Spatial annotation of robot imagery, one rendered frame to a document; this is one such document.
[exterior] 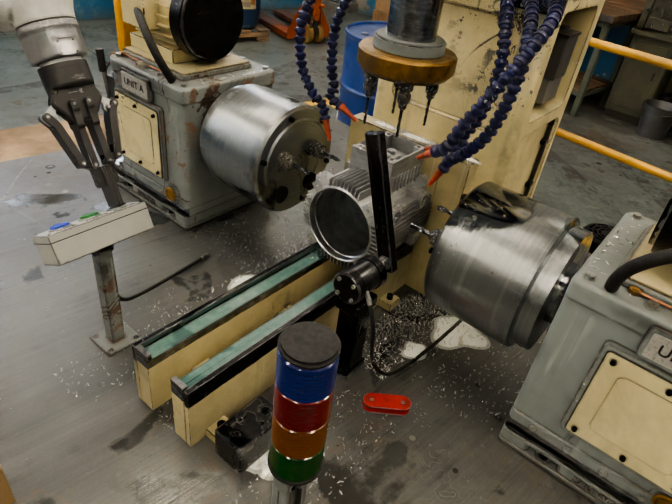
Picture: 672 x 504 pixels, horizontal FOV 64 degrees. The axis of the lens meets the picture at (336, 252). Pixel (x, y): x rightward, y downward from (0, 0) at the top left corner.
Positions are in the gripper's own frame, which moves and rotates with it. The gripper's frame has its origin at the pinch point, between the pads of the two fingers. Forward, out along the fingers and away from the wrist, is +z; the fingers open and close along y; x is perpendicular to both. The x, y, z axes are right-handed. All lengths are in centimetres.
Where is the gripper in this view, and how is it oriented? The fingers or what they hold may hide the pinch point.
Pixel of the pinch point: (109, 185)
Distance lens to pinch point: 100.0
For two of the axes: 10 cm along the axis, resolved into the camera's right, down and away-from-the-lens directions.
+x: -7.3, -0.2, 6.8
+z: 2.5, 9.2, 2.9
